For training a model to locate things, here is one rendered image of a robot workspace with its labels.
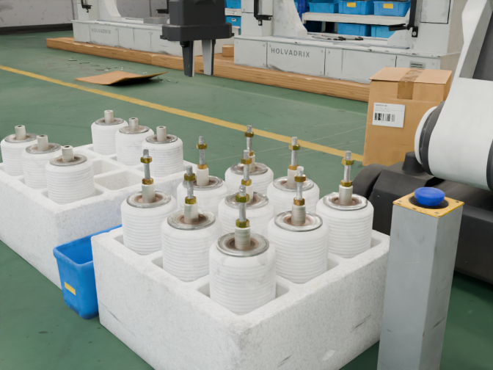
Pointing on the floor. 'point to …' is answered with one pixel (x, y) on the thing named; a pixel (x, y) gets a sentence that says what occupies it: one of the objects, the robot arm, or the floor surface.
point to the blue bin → (78, 274)
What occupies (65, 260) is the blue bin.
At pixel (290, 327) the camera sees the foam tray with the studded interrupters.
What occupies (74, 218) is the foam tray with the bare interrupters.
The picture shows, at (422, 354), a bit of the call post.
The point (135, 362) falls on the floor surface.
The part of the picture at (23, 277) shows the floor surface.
